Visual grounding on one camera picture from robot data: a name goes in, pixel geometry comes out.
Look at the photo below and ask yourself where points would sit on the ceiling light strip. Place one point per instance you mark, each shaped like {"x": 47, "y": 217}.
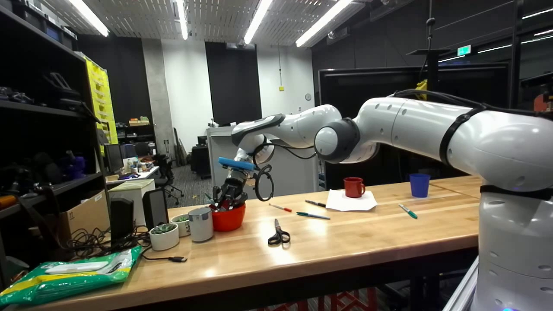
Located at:
{"x": 88, "y": 15}
{"x": 181, "y": 17}
{"x": 257, "y": 20}
{"x": 321, "y": 24}

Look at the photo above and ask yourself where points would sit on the black marker on table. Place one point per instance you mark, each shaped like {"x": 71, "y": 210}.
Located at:
{"x": 314, "y": 202}

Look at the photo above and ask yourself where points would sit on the yellow banner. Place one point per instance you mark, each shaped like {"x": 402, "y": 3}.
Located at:
{"x": 102, "y": 100}

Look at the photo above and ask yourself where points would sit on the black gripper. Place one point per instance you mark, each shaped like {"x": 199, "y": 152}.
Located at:
{"x": 233, "y": 190}

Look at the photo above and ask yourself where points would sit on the grey cylindrical can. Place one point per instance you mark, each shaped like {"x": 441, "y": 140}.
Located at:
{"x": 200, "y": 224}

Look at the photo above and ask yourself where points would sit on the yellow hanging object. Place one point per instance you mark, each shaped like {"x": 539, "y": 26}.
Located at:
{"x": 422, "y": 86}

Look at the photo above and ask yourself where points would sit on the black office chair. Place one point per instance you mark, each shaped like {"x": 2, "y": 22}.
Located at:
{"x": 164, "y": 169}

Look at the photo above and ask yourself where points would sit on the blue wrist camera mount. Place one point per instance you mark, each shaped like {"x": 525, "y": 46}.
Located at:
{"x": 237, "y": 164}

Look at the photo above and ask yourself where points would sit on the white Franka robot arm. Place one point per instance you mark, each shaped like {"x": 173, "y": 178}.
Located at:
{"x": 415, "y": 131}

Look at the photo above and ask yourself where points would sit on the black storage shelf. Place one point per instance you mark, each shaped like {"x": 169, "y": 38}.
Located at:
{"x": 34, "y": 131}

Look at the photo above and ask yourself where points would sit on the short green marker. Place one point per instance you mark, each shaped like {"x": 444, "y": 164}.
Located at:
{"x": 408, "y": 210}

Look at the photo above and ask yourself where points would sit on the green wipes package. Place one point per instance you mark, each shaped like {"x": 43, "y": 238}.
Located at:
{"x": 69, "y": 274}

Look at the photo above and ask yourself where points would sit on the orange plastic bowl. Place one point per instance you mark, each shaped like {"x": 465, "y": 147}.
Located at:
{"x": 228, "y": 219}

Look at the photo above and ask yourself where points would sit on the purple object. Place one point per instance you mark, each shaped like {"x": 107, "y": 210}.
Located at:
{"x": 74, "y": 164}

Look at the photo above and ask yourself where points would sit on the brown cardboard box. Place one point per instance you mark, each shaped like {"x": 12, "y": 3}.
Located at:
{"x": 86, "y": 216}

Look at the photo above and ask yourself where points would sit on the large white succulent pot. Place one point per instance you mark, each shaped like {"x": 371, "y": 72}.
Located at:
{"x": 164, "y": 236}

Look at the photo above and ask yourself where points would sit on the black speaker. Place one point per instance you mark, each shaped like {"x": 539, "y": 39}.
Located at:
{"x": 121, "y": 221}
{"x": 155, "y": 207}

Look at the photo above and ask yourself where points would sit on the green exit sign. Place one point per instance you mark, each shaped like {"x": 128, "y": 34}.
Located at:
{"x": 463, "y": 50}

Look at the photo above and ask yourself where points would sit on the white box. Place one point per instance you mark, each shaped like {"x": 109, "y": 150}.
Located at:
{"x": 131, "y": 191}

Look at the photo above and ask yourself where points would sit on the small white succulent pot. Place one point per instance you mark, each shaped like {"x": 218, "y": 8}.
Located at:
{"x": 181, "y": 224}

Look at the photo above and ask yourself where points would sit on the black stand pole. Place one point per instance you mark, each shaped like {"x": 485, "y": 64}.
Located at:
{"x": 430, "y": 69}

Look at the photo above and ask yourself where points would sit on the red mug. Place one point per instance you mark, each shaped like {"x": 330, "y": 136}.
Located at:
{"x": 352, "y": 186}

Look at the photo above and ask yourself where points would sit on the blue cup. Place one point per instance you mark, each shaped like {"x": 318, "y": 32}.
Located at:
{"x": 418, "y": 185}

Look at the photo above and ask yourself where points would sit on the white paper sheet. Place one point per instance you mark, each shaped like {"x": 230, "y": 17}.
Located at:
{"x": 351, "y": 202}

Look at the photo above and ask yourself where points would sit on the long green marker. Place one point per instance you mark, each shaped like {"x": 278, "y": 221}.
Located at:
{"x": 313, "y": 214}

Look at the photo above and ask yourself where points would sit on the clear pen red cap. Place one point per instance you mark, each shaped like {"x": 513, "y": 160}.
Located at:
{"x": 280, "y": 205}

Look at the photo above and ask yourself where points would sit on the black scissors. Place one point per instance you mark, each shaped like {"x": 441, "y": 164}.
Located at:
{"x": 280, "y": 235}

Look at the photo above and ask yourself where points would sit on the black cabinet enclosure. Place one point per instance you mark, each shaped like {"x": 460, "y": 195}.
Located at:
{"x": 380, "y": 86}

